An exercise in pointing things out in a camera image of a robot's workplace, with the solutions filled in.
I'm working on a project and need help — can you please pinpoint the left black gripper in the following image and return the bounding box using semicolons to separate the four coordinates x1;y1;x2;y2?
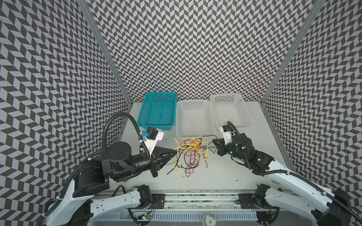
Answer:
109;145;178;181

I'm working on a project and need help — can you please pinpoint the cable bundle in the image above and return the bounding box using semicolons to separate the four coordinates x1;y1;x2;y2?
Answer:
166;134;218;179

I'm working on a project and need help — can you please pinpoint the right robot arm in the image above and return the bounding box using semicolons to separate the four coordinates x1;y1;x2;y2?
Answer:
212;121;362;226

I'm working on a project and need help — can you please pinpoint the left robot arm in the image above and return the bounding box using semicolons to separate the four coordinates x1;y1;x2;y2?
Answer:
37;113;177;226

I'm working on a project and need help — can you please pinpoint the middle white plastic basket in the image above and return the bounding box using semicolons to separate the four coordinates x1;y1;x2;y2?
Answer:
175;99;216;138

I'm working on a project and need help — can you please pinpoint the white plastic basket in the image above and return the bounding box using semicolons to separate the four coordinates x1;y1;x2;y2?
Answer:
209;93;254;131
175;99;216;138

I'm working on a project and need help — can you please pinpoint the right white plastic basket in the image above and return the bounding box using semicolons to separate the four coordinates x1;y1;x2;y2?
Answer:
209;93;254;131

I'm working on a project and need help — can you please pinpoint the teal plastic basket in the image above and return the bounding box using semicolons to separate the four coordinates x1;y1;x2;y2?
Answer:
137;92;177;131

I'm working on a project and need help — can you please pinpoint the round white knob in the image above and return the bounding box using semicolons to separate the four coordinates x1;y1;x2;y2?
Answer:
202;213;216;226

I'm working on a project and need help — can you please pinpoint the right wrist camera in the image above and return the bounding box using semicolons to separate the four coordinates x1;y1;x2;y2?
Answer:
219;125;232;145

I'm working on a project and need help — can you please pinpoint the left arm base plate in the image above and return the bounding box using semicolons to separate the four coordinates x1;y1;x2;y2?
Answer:
150;193;166;210

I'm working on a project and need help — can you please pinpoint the aluminium front rail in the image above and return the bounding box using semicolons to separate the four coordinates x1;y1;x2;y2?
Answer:
93;190;317;211

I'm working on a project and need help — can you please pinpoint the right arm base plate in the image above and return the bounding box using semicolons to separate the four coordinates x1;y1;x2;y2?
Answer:
237;193;258;209

